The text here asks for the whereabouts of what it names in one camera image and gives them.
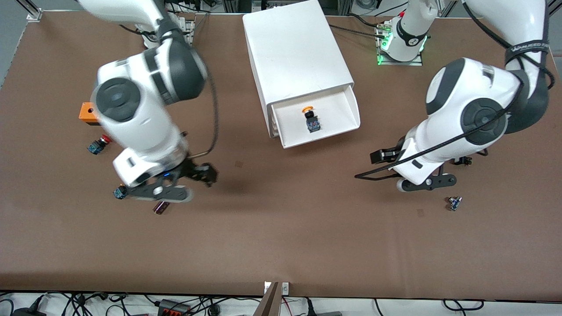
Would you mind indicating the white drawer cabinet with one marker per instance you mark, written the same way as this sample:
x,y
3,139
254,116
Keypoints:
x,y
294,52

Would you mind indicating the grey slanted post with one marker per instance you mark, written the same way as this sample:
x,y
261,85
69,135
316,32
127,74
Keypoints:
x,y
268,303

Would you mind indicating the yellow push button switch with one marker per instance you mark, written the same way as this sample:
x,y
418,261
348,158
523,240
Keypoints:
x,y
312,123

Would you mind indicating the small black switch part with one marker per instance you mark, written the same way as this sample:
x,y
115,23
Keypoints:
x,y
468,161

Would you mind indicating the small blue potentiometer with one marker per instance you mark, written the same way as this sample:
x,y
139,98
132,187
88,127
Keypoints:
x,y
454,203

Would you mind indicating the red push button switch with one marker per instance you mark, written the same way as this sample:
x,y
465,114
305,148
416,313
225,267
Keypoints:
x,y
97,146

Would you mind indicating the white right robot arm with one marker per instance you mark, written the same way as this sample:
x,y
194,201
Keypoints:
x,y
131,123

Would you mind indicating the orange button enclosure box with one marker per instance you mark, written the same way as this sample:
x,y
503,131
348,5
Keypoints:
x,y
86,112

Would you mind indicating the black power adapter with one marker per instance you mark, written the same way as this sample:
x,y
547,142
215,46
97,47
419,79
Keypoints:
x,y
28,312

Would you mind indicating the small white bracket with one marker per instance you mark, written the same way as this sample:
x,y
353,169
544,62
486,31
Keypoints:
x,y
267,287
285,288

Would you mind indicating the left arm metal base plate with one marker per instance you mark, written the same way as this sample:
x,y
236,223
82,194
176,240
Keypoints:
x,y
417,62

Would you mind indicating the black power strip red switches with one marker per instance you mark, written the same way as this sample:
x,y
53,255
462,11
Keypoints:
x,y
174,308

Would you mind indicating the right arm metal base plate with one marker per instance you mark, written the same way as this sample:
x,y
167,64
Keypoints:
x,y
189,33

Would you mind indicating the green push button switch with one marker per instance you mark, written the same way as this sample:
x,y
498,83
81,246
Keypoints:
x,y
119,192

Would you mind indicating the dark brown cylindrical capacitor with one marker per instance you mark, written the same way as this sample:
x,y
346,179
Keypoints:
x,y
160,208

